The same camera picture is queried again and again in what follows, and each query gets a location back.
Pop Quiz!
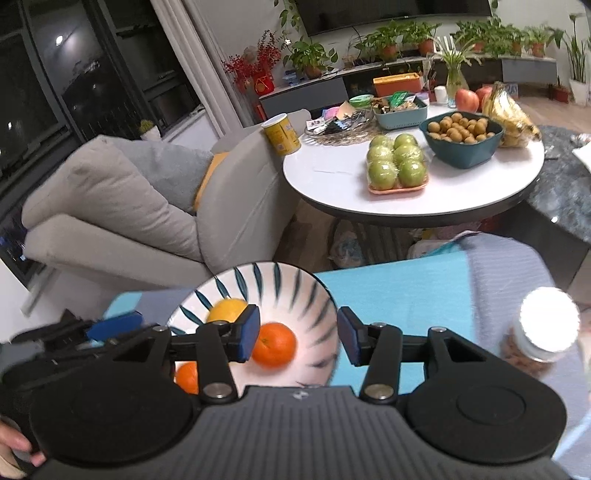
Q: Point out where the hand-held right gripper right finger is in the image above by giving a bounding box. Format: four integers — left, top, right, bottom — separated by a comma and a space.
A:
338, 306, 488, 401

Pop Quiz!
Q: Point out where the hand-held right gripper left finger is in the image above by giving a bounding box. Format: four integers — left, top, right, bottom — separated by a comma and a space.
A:
112, 305, 262, 401

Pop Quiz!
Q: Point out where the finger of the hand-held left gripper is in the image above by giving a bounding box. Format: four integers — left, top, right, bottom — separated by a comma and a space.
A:
55, 310, 144, 344

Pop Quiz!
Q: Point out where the orange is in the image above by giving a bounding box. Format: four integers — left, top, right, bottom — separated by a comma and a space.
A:
175, 361, 200, 394
252, 322, 297, 368

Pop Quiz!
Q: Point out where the yellow lemon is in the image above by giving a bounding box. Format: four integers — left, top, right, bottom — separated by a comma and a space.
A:
206, 298, 249, 324

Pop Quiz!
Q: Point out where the white bowl with teal stripes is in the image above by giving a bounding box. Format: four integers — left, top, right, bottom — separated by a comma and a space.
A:
167, 261, 340, 386

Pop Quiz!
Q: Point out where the person's left hand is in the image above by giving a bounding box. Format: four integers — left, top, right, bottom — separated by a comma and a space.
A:
0, 418, 46, 480

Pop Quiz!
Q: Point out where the blue grey striped blanket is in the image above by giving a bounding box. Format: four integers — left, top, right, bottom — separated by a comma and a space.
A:
99, 231, 591, 462

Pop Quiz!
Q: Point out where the beige sofa cushion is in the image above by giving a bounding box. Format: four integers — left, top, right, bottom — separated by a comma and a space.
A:
22, 136, 204, 259

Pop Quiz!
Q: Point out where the beige sofa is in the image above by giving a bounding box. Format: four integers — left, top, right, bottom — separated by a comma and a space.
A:
21, 109, 312, 289

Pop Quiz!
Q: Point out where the white round table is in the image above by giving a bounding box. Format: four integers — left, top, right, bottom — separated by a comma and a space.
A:
283, 99, 546, 227

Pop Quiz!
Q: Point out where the yellow pillow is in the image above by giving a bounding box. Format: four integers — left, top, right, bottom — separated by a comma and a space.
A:
193, 152, 229, 210

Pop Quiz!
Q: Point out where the grey pillow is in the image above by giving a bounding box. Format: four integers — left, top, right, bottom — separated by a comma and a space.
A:
111, 138, 215, 213

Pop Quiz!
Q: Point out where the pack of green apples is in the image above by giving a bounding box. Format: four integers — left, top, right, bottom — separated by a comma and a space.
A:
367, 133, 430, 195

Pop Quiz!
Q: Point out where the yellow can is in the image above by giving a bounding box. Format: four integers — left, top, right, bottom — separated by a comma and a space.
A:
261, 113, 302, 158

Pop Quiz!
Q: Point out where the jar with white lid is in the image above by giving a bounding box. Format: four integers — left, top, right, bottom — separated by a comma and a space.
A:
501, 286, 581, 379

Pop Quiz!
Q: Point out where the glass tray of snacks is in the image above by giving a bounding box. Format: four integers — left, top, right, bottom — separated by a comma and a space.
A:
304, 107, 377, 139

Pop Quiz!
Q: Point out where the teal basket of snacks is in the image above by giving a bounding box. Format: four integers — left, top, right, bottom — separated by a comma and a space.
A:
372, 92, 429, 131

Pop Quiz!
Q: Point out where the pile of longans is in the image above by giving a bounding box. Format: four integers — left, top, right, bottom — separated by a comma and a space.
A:
427, 112, 497, 145

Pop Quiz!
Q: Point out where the grey television cabinet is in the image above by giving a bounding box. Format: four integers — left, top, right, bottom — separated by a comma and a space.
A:
259, 53, 559, 112

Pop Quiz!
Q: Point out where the orange box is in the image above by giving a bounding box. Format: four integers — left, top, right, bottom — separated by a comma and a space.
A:
373, 72, 423, 97

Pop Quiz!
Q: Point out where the dark window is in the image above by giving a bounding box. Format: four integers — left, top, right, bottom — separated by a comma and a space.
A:
0, 0, 206, 222

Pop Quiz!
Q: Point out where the dark marble table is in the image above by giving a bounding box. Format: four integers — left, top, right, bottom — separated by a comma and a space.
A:
499, 124, 591, 296

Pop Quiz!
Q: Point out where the red berry decoration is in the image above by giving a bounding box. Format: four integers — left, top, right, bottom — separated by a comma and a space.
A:
222, 30, 282, 95

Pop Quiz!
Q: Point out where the bunch of bananas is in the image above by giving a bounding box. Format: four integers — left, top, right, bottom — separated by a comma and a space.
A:
482, 82, 542, 148

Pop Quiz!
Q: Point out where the glass vase with green plant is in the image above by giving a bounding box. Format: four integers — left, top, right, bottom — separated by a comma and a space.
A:
434, 39, 481, 97

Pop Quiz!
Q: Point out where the potted pothos plant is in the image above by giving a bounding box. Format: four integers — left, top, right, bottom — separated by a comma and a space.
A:
283, 41, 338, 79

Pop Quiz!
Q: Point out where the white curtain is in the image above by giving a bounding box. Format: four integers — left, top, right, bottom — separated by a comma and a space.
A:
150, 0, 259, 134

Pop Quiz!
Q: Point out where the white paper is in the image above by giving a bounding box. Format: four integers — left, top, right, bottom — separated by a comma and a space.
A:
570, 134, 591, 171

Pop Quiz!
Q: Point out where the potted green plant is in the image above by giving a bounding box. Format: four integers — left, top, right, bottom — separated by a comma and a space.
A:
406, 21, 441, 57
526, 25, 555, 58
455, 18, 504, 54
355, 21, 416, 61
499, 25, 527, 56

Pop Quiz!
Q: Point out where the small red plant pot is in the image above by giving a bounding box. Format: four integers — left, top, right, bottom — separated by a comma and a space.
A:
549, 76, 571, 103

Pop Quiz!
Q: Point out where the black television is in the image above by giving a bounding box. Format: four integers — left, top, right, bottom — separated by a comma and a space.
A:
293, 0, 492, 37

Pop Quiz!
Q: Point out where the tall plant in white pot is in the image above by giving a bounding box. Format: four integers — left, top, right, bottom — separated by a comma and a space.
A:
554, 14, 591, 106

